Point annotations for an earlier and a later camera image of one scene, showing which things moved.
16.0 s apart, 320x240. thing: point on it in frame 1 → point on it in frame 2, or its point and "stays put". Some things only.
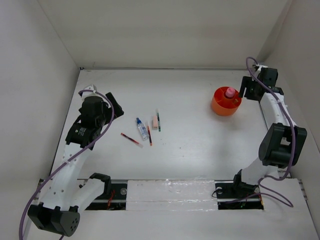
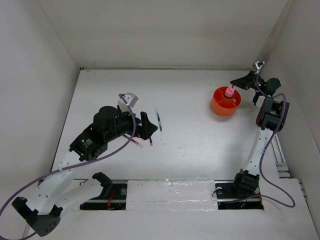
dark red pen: [132, 140] stays put
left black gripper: [117, 108] → [147, 129]
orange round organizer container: [223, 105] stays put
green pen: [159, 125] stays put
